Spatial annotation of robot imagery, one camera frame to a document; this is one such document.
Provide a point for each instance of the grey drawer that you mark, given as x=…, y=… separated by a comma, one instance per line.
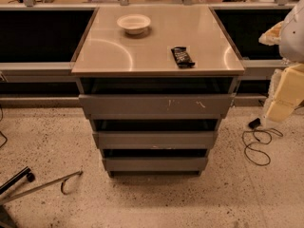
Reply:
x=151, y=164
x=155, y=139
x=155, y=107

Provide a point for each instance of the grey middle drawer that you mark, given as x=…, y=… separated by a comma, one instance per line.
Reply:
x=155, y=139

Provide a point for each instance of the grey bottom drawer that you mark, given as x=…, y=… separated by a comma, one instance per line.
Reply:
x=151, y=164

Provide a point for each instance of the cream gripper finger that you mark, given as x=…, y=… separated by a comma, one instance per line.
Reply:
x=286, y=92
x=272, y=36

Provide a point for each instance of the black power adapter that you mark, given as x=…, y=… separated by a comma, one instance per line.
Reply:
x=254, y=123

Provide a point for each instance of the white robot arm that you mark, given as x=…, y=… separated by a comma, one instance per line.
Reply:
x=291, y=46

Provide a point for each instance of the grey drawer cabinet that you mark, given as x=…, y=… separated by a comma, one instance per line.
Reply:
x=112, y=62

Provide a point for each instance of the grey window ledge rail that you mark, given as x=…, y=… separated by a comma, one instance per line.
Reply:
x=61, y=72

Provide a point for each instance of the grey top drawer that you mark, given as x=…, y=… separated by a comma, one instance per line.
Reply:
x=155, y=107

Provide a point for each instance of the white bowl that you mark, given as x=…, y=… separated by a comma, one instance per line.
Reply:
x=134, y=24

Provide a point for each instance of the black snack bar wrapper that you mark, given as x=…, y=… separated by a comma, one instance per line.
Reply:
x=182, y=58

